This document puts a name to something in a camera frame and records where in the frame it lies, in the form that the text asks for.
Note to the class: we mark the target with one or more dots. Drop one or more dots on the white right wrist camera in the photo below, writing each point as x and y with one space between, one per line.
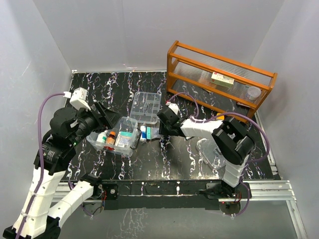
174 107

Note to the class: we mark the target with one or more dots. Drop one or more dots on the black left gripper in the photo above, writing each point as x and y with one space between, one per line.
106 118

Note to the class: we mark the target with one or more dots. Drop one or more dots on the blue white bandage roll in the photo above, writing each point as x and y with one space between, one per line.
143 130

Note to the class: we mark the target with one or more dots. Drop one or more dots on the clear medicine kit box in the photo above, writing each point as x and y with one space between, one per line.
125 124

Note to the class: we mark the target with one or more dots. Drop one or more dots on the black front mounting rail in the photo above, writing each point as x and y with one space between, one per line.
168 194

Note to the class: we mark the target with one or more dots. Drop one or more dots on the white medicine bottle green label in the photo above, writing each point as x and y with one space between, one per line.
101 139

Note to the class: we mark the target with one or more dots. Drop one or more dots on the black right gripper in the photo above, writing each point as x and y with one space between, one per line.
163 132

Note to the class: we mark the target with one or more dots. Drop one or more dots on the teal topped cotton swab bag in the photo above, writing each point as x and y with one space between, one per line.
123 139

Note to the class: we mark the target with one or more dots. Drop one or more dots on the brown syrup bottle orange cap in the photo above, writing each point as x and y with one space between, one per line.
111 138

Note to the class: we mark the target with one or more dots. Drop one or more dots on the teal topped packet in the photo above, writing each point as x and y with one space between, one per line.
153 133

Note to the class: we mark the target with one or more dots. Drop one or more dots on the clear kit box lid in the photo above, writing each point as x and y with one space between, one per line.
210 153

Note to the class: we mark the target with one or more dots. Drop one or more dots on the orange wooden shelf rack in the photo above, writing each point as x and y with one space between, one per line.
195 73

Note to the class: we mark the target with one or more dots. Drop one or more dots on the clear plastic cup on shelf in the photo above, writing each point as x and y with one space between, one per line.
253 93

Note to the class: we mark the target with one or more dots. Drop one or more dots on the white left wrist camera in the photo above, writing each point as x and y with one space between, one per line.
78 99

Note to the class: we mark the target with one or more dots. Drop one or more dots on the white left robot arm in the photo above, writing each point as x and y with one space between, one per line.
68 127

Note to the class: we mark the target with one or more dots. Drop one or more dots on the cream medicine box on shelf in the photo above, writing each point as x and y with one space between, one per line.
222 80

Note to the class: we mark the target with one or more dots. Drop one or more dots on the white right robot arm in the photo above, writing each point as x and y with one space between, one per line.
231 137

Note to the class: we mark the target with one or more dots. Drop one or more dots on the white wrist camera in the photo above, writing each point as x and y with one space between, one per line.
174 107
78 99

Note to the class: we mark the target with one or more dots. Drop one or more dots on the clear compartment organizer tray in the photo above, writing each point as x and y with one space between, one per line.
145 107

